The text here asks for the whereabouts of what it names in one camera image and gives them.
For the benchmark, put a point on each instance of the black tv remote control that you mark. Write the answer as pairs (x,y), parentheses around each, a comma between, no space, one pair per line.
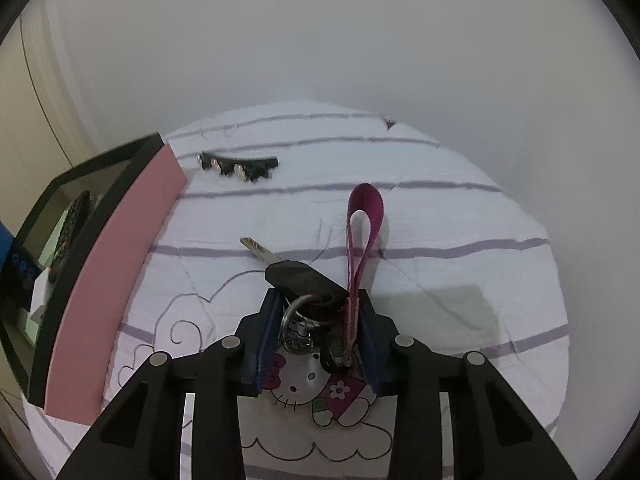
(76,217)

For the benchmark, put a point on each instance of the black hair clip with pearls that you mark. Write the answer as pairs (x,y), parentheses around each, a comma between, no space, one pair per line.
(244,169)

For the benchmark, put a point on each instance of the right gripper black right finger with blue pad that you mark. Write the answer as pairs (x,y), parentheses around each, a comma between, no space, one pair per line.
(493,433)

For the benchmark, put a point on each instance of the blue and black steel tumbler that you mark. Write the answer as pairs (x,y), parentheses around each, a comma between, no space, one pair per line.
(19,272)

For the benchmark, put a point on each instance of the white usb charger cube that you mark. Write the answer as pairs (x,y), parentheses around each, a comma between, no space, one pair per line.
(30,319)

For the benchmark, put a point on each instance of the pink box with black rim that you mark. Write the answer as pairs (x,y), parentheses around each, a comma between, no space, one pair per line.
(133,188)

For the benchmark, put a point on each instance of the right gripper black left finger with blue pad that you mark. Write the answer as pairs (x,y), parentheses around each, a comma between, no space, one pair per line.
(139,434)

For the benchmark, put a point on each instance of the pink keychain with keys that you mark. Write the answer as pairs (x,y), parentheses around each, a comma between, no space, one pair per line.
(301,345)

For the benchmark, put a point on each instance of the white striped cloud tablecloth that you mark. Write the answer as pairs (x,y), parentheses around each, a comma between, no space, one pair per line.
(457,265)

